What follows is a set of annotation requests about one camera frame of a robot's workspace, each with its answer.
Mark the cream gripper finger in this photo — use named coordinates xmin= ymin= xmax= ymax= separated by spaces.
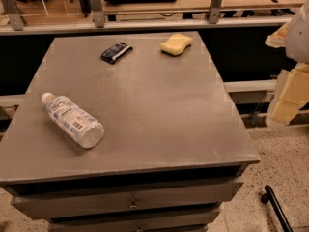
xmin=265 ymin=22 xmax=290 ymax=48
xmin=266 ymin=63 xmax=309 ymax=127

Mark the yellow sponge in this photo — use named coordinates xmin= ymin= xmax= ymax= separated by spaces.
xmin=160 ymin=33 xmax=193 ymax=56

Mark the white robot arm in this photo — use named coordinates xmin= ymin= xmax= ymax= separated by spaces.
xmin=265 ymin=1 xmax=309 ymax=127

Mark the clear plastic water bottle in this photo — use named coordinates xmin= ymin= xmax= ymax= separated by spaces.
xmin=42 ymin=93 xmax=104 ymax=149

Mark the black floor stand leg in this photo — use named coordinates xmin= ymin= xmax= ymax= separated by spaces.
xmin=261 ymin=185 xmax=293 ymax=232

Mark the grey drawer cabinet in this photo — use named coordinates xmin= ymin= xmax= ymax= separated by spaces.
xmin=0 ymin=34 xmax=259 ymax=232

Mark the dark blue snack packet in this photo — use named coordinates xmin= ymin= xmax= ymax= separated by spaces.
xmin=100 ymin=43 xmax=133 ymax=65

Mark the upper drawer metal knob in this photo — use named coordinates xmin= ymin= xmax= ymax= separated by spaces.
xmin=128 ymin=199 xmax=139 ymax=210

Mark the drawer metal knob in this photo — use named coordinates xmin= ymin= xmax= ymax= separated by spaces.
xmin=135 ymin=224 xmax=144 ymax=232
xmin=128 ymin=199 xmax=139 ymax=210

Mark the lower drawer metal knob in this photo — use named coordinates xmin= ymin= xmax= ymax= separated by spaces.
xmin=135 ymin=224 xmax=144 ymax=232

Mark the grey metal railing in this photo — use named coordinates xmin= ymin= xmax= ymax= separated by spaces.
xmin=1 ymin=0 xmax=307 ymax=35

